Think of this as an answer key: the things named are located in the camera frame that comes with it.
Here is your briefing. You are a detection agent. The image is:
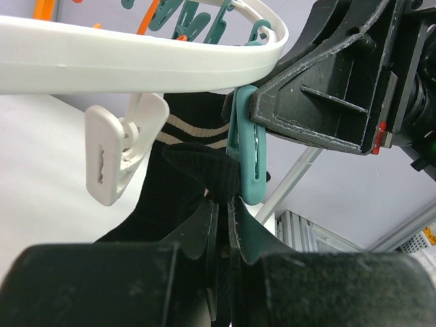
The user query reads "teal clothes peg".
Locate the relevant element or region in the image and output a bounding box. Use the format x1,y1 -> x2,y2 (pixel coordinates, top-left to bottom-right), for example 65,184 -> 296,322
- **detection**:
222,85 -> 267,206

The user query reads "black sock with beige stripes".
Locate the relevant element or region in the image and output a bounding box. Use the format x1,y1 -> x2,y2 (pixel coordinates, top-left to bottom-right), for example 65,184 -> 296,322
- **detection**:
99,142 -> 240,243

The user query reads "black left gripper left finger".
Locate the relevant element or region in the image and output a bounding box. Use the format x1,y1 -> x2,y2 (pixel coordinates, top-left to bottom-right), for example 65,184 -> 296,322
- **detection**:
1,200 -> 219,326

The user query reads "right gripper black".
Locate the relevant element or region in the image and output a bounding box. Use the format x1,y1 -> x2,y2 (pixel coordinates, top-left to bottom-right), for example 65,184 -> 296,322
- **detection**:
249,1 -> 435,176

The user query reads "white clothes peg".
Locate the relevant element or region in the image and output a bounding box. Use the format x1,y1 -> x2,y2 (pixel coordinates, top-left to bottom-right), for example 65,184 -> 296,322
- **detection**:
85,93 -> 170,206

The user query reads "white round clip hanger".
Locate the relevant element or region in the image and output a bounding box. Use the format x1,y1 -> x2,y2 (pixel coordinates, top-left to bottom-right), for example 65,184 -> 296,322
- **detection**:
1,1 -> 289,95

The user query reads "silver drying rack pole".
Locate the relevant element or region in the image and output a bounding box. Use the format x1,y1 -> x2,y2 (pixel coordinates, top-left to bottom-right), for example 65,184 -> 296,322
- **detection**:
255,147 -> 323,225

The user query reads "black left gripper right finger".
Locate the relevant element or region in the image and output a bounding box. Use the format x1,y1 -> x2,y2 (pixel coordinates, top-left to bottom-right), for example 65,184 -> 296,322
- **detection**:
228,198 -> 435,326

